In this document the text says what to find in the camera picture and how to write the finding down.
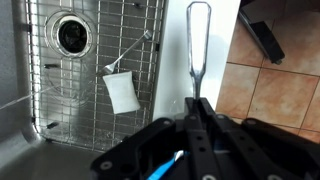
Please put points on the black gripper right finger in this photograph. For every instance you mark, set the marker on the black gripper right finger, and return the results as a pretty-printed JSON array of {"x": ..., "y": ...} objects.
[{"x": 233, "y": 140}]

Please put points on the stainless steel sink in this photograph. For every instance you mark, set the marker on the stainless steel sink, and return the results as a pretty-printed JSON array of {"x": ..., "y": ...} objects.
[{"x": 13, "y": 66}]

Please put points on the silver metal spoon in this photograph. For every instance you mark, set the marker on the silver metal spoon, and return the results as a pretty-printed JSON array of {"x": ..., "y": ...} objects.
[{"x": 198, "y": 40}]

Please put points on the round sink drain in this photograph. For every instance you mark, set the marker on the round sink drain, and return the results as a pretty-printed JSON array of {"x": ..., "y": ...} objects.
[{"x": 71, "y": 35}]

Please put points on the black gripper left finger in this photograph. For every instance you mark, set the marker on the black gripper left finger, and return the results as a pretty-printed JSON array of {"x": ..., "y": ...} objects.
[{"x": 196, "y": 143}]

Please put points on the white sponge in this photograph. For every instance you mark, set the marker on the white sponge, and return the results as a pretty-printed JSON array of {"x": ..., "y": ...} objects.
[{"x": 121, "y": 91}]

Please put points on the black metal stand foot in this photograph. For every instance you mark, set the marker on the black metal stand foot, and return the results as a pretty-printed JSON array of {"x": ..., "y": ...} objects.
[{"x": 266, "y": 36}]

